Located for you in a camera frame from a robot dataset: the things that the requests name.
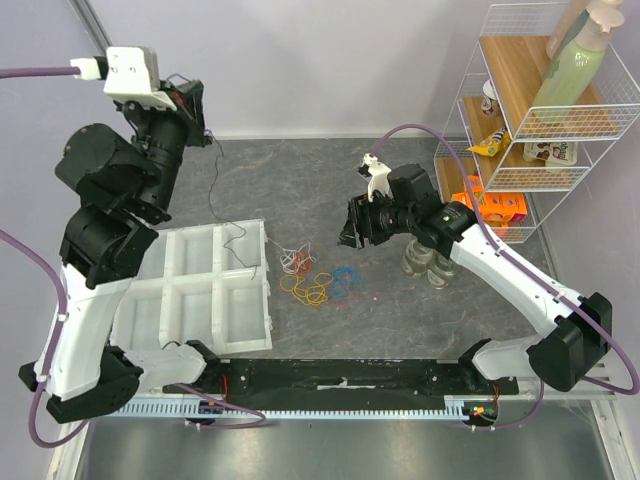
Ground yellow wire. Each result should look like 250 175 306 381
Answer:
280 272 333 308

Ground pink wire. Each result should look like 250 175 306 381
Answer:
332 282 379 307

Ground orange snack box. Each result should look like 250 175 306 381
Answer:
468 175 529 239

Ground beige pump bottle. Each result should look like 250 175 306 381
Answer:
546 0 619 60

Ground yellow snack bag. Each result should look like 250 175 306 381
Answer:
467 127 511 158

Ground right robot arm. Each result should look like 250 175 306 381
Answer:
339 157 612 394

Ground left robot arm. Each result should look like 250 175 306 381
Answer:
19 80 220 424

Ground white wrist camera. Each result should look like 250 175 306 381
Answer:
357 153 392 203
70 46 177 111

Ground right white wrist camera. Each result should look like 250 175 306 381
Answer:
357 153 392 203

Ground white wire shelf rack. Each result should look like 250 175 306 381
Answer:
434 2 639 243

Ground right glass water bottle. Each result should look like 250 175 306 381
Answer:
426 253 459 289

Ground glass water bottle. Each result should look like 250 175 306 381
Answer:
426 253 459 289
401 239 434 278

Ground aluminium corner post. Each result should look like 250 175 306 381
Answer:
69 0 112 54

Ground green lotion pump bottle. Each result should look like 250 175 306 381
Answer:
532 6 625 126

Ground white compartment tray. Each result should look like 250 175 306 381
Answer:
110 219 272 356

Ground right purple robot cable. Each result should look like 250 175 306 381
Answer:
372 123 640 431

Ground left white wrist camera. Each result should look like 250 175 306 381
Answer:
70 46 177 111

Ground white wire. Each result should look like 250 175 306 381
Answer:
269 240 318 276

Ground left glass water bottle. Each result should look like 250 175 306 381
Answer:
401 239 434 278

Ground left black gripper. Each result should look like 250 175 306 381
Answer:
120 79 216 216

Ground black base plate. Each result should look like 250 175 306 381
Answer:
193 359 519 411

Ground small white cup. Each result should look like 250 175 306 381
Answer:
481 80 500 117

